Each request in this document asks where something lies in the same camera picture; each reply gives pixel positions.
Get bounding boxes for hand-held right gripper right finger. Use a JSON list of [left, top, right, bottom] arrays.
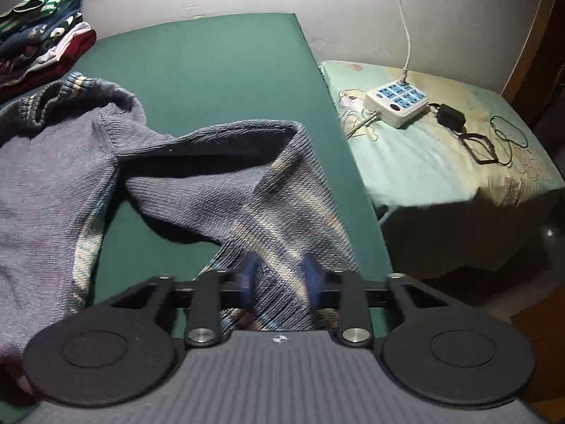
[[302, 256, 446, 345]]

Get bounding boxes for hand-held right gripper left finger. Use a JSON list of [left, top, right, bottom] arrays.
[[108, 260, 259, 347]]

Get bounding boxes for grey knit sweater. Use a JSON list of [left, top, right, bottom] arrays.
[[0, 73, 360, 389]]

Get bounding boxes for stack of folded clothes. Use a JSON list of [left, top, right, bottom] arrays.
[[0, 30, 97, 102]]

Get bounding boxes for white power strip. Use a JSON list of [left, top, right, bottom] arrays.
[[364, 79, 429, 129]]

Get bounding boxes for black charger adapter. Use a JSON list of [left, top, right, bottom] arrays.
[[435, 103, 466, 132]]

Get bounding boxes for white shirt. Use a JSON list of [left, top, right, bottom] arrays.
[[26, 22, 91, 65]]

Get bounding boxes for plaid shirt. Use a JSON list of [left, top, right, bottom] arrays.
[[0, 55, 40, 84]]

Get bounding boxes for blue knit sweater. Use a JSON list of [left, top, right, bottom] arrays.
[[0, 6, 84, 54]]

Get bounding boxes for grey power cord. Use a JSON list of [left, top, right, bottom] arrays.
[[344, 110, 380, 137]]

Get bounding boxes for black rectangular frame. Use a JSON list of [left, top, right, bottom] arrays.
[[458, 134, 498, 165]]

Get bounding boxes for thin black cable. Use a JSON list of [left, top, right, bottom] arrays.
[[459, 115, 528, 169]]

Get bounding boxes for white power cable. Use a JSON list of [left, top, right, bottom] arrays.
[[395, 0, 412, 84]]

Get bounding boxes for wooden door frame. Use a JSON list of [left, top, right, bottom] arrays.
[[499, 0, 565, 111]]

